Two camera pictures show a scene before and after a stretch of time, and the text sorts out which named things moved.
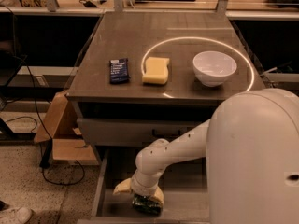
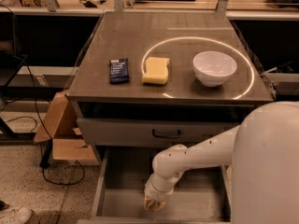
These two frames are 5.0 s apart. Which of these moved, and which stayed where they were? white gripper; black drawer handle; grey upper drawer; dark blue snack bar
Moved: white gripper
Stayed: dark blue snack bar; grey upper drawer; black drawer handle
